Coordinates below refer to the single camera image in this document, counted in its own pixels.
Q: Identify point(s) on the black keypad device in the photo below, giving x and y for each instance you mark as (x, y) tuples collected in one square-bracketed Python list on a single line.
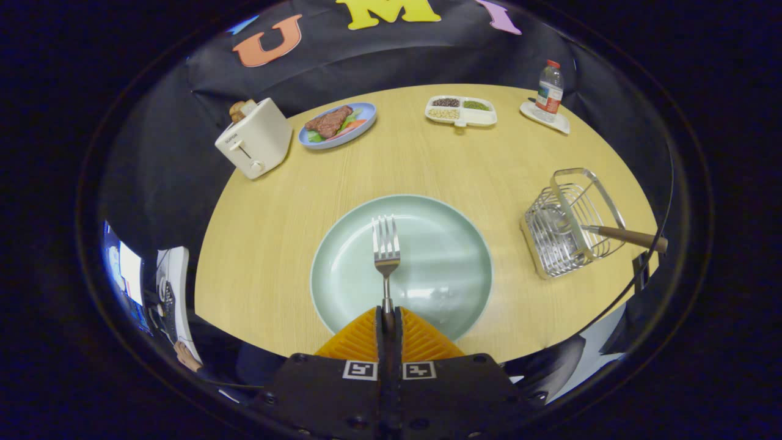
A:
[(169, 305)]

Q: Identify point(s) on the black backdrop cloth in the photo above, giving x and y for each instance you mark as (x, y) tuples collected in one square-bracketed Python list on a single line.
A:
[(183, 110)]

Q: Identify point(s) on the pile of dark beans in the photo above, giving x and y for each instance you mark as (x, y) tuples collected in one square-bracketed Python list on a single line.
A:
[(446, 102)]

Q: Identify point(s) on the clear red-capped water bottle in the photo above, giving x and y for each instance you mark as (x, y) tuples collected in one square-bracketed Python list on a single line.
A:
[(550, 91)]

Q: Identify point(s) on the toasted bread slice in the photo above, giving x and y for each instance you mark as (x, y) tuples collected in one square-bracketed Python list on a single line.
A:
[(238, 110)]

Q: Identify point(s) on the small blue plate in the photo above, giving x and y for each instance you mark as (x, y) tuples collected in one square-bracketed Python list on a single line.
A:
[(367, 112)]

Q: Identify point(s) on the brown steak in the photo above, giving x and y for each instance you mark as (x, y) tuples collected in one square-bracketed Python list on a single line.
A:
[(330, 122)]

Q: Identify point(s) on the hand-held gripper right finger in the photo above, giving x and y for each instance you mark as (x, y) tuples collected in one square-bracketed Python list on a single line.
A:
[(398, 342)]

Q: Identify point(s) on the pale green plate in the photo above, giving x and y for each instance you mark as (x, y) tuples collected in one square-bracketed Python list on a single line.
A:
[(440, 256)]

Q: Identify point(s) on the orange carrot slices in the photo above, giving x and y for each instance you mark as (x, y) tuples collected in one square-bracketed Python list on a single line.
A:
[(354, 126)]

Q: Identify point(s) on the white divided dish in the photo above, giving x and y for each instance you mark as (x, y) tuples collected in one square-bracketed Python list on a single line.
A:
[(482, 117)]

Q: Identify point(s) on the white side desk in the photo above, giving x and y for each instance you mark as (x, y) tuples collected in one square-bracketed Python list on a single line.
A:
[(181, 266)]

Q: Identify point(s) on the pile of yellow beans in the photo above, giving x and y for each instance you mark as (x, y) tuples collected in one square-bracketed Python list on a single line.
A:
[(443, 113)]

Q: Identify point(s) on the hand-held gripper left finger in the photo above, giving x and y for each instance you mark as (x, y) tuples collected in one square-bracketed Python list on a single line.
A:
[(379, 342)]

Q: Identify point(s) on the green lettuce leaves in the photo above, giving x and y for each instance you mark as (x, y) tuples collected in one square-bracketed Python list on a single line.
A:
[(314, 137)]

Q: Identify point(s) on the computer monitor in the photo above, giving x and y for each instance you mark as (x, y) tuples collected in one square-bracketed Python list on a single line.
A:
[(129, 275)]

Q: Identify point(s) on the white square coaster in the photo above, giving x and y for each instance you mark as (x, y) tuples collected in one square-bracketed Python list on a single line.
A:
[(559, 125)]

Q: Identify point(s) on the pile of green beans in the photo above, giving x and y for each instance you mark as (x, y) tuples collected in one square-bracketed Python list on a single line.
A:
[(476, 105)]

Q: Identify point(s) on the cream white toaster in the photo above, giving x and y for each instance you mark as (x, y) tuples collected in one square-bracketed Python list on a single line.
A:
[(256, 137)]

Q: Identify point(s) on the black table clamp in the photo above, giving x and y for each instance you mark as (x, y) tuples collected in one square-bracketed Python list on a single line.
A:
[(640, 272)]

